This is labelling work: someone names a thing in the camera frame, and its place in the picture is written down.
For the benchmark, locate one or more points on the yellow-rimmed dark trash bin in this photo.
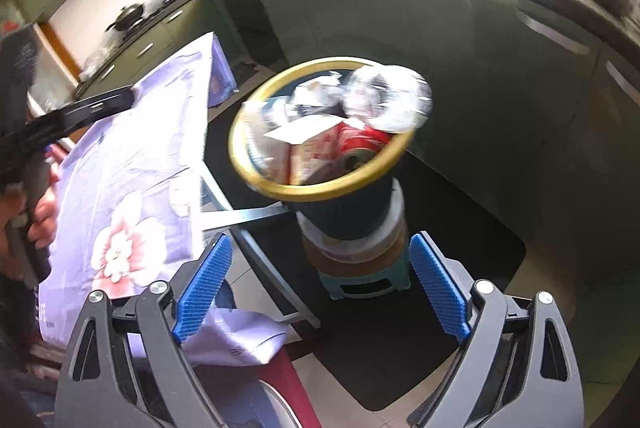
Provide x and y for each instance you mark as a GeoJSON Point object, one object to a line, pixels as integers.
{"type": "Point", "coordinates": [345, 213]}

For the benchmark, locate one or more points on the metal table frame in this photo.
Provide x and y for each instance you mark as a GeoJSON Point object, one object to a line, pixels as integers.
{"type": "Point", "coordinates": [265, 253]}

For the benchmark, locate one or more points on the clear plastic bottle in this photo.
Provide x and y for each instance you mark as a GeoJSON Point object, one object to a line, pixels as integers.
{"type": "Point", "coordinates": [390, 101]}

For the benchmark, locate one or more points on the black wok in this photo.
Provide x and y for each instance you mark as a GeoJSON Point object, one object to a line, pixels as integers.
{"type": "Point", "coordinates": [125, 17]}

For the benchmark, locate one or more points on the person's left hand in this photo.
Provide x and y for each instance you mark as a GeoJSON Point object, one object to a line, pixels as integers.
{"type": "Point", "coordinates": [45, 220]}

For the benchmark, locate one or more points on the purple floral tablecloth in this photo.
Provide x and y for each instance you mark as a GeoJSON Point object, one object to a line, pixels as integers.
{"type": "Point", "coordinates": [145, 148]}

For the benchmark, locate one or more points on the red drink can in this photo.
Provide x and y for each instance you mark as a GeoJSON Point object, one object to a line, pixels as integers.
{"type": "Point", "coordinates": [360, 146]}

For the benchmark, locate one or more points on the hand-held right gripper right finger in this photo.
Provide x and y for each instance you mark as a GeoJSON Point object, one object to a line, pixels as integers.
{"type": "Point", "coordinates": [440, 288]}

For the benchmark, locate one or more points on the red and white carton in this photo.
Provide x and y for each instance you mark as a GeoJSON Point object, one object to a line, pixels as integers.
{"type": "Point", "coordinates": [305, 148]}

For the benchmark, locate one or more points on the white round stool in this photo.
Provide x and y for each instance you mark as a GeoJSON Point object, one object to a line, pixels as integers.
{"type": "Point", "coordinates": [350, 248]}

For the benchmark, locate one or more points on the green lower cabinets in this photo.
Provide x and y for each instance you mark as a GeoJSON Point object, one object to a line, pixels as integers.
{"type": "Point", "coordinates": [140, 46]}

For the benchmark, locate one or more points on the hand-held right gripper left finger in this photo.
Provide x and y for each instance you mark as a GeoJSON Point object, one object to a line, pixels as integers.
{"type": "Point", "coordinates": [202, 290]}

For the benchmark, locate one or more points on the brown round stool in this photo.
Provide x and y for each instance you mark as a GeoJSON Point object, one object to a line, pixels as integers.
{"type": "Point", "coordinates": [360, 269]}

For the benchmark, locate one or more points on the teal plastic stool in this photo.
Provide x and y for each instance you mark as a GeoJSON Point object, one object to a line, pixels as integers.
{"type": "Point", "coordinates": [370, 289]}

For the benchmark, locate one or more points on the white tissue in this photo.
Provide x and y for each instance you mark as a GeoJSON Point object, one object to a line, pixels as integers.
{"type": "Point", "coordinates": [315, 96]}

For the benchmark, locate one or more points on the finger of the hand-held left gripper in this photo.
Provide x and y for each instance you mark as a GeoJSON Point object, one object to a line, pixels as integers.
{"type": "Point", "coordinates": [85, 111]}

